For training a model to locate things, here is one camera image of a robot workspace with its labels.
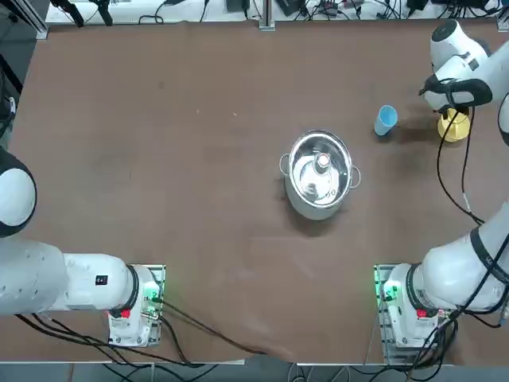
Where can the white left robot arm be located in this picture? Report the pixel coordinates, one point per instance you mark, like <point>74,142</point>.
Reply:
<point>32,278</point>

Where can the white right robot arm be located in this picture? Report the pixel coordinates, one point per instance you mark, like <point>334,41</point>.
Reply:
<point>449,274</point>

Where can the blue plastic cup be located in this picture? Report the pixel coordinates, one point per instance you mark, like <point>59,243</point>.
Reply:
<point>385,121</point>

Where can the stainless steel pot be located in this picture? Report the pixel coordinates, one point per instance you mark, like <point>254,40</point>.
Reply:
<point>314,211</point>

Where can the glass pot lid with knob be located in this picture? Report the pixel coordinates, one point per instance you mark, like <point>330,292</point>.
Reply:
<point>318,175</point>

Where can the black power brick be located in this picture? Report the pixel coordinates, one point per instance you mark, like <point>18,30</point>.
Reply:
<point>290,6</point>
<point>238,4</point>

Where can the red black power strip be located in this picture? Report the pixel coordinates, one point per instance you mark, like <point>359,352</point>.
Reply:
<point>332,5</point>

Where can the yellow plastic bowl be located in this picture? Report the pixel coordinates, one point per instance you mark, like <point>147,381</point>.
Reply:
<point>457,133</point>

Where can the black tripod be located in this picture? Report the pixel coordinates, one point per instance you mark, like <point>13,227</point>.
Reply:
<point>104,14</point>

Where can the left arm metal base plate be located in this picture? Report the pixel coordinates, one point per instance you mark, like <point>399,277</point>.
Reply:
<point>157,336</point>

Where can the aluminium table post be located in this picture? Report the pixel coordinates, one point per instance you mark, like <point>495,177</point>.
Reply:
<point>266,16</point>

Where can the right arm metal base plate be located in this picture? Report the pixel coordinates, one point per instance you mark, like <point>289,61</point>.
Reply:
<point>391,354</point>

